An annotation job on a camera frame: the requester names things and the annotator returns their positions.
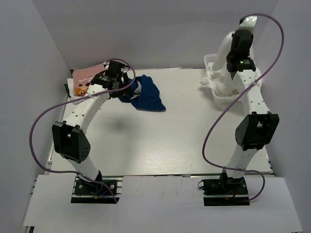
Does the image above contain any white plastic basket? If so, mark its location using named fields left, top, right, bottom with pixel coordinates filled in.
left=200, top=54, right=239, bottom=106

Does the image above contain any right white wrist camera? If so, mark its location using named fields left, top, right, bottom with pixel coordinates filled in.
left=239, top=16, right=258, bottom=33

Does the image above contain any blue t-shirt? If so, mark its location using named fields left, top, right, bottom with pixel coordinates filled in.
left=118, top=75, right=166, bottom=112

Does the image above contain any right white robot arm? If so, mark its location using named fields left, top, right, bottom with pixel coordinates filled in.
left=219, top=29, right=279, bottom=194

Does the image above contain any crumpled white t-shirts pile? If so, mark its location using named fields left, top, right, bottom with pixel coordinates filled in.
left=199, top=65, right=263, bottom=98

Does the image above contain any white t-shirt with red print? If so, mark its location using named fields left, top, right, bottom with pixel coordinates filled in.
left=212, top=32, right=235, bottom=82

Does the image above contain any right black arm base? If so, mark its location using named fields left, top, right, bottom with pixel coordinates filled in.
left=198, top=177, right=250, bottom=206

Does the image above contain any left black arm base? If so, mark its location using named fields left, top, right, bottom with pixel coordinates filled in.
left=70, top=177, right=122, bottom=204

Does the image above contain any folded pink t-shirt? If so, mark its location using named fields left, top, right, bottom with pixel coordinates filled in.
left=72, top=63, right=108, bottom=97

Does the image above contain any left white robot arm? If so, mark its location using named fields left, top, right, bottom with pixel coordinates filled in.
left=52, top=59, right=131, bottom=194

